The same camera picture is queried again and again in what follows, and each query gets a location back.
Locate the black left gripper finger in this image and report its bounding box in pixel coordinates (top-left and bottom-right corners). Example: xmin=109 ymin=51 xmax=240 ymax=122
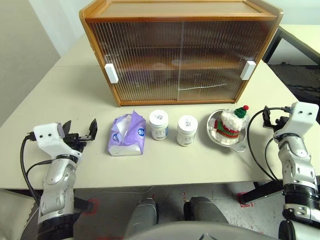
xmin=86 ymin=118 xmax=99 ymax=142
xmin=61 ymin=119 xmax=73 ymax=138

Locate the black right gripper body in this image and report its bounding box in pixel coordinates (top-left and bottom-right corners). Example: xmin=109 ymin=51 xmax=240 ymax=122
xmin=272 ymin=115 xmax=291 ymax=137

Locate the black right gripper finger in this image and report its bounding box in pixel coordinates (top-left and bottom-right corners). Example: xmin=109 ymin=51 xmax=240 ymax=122
xmin=262 ymin=105 xmax=275 ymax=128

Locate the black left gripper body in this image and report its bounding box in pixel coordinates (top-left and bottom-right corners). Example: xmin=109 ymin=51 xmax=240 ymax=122
xmin=63 ymin=132 xmax=92 ymax=153

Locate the white knitted plush toy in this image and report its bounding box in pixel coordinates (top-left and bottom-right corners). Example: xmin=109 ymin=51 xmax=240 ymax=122
xmin=214 ymin=104 xmax=251 ymax=146

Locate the purple tissue pack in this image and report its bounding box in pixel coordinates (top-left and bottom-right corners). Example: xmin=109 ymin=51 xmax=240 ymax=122
xmin=106 ymin=109 xmax=147 ymax=157

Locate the white door handle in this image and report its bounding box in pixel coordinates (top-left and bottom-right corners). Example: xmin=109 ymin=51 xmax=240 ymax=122
xmin=104 ymin=63 xmax=119 ymax=84
xmin=240 ymin=60 xmax=256 ymax=81

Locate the small metal bowl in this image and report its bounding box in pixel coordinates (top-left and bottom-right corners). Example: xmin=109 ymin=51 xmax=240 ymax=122
xmin=206 ymin=109 xmax=248 ymax=153

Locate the white lidded plastic jar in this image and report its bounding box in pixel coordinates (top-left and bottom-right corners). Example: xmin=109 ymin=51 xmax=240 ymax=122
xmin=176 ymin=114 xmax=200 ymax=148
xmin=149 ymin=109 xmax=170 ymax=141

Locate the ribbed clear sliding door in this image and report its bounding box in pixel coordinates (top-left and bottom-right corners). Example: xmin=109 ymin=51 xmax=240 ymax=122
xmin=88 ymin=21 xmax=185 ymax=103
xmin=176 ymin=20 xmax=275 ymax=102

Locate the wooden cabinet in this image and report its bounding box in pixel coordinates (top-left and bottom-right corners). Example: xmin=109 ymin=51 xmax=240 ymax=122
xmin=79 ymin=0 xmax=285 ymax=108

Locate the black table leg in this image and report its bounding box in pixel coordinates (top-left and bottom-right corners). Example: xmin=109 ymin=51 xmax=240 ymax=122
xmin=240 ymin=179 xmax=286 ymax=205

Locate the beige black-framed side table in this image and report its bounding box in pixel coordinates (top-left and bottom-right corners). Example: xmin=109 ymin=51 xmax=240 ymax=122
xmin=261 ymin=24 xmax=320 ymax=66

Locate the white floor sheet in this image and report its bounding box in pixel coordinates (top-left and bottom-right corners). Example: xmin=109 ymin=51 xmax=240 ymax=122
xmin=0 ymin=189 xmax=36 ymax=240

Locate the grey rounded robot knee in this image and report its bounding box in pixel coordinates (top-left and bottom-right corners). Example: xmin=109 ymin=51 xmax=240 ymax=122
xmin=183 ymin=196 xmax=230 ymax=226
xmin=130 ymin=197 xmax=160 ymax=235

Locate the grey robot chest shell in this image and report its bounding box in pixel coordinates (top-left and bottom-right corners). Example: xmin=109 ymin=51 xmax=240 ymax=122
xmin=122 ymin=219 xmax=283 ymax=240

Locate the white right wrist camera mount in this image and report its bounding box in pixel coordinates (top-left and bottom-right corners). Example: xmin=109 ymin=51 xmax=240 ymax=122
xmin=272 ymin=101 xmax=320 ymax=141

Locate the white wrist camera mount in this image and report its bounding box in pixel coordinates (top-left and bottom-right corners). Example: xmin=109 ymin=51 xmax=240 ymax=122
xmin=33 ymin=122 xmax=84 ymax=163
xmin=272 ymin=101 xmax=320 ymax=141

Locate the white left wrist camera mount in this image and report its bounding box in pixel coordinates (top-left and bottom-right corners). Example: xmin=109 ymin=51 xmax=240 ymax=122
xmin=33 ymin=122 xmax=84 ymax=163

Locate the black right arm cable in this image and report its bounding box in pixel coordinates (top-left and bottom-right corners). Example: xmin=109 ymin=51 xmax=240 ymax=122
xmin=246 ymin=106 xmax=292 ymax=191

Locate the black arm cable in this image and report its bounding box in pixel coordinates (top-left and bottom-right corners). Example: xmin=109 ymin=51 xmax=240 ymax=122
xmin=246 ymin=106 xmax=292 ymax=191
xmin=20 ymin=132 xmax=55 ymax=201

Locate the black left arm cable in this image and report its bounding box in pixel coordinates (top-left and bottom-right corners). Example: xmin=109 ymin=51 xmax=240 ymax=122
xmin=20 ymin=132 xmax=55 ymax=201

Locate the thin white floor cable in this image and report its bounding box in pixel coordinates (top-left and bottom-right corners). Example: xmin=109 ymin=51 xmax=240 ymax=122
xmin=93 ymin=186 xmax=154 ymax=200

